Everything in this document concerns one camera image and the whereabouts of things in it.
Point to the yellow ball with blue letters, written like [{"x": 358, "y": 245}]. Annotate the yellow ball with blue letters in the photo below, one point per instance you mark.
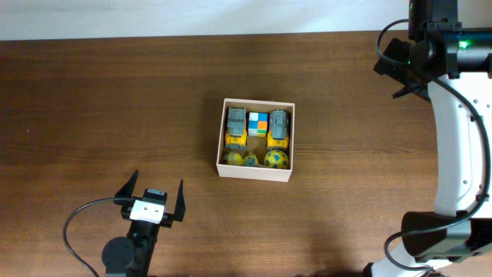
[{"x": 276, "y": 159}]

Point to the yellow grey dump truck toy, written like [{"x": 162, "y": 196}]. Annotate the yellow grey dump truck toy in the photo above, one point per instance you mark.
[{"x": 236, "y": 133}]

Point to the colourful puzzle cube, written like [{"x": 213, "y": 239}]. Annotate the colourful puzzle cube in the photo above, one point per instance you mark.
[{"x": 258, "y": 124}]

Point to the yellow and grey ball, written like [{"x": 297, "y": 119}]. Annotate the yellow and grey ball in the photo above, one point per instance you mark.
[{"x": 232, "y": 158}]

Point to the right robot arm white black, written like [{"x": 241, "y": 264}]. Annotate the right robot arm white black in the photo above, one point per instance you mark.
[{"x": 459, "y": 227}]

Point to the white cardboard box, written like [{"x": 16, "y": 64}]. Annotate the white cardboard box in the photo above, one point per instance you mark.
[{"x": 257, "y": 145}]

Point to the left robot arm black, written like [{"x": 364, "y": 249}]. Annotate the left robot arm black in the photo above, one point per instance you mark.
[{"x": 130, "y": 255}]

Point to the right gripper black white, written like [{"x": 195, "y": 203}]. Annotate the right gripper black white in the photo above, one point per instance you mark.
[{"x": 394, "y": 60}]

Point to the yellow grey mixer truck toy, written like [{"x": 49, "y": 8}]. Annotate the yellow grey mixer truck toy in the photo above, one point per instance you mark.
[{"x": 278, "y": 132}]

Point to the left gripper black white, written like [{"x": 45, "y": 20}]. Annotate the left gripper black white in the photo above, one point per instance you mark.
[{"x": 167, "y": 218}]

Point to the yellow wooden rattle drum toy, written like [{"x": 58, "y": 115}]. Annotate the yellow wooden rattle drum toy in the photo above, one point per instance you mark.
[{"x": 251, "y": 160}]

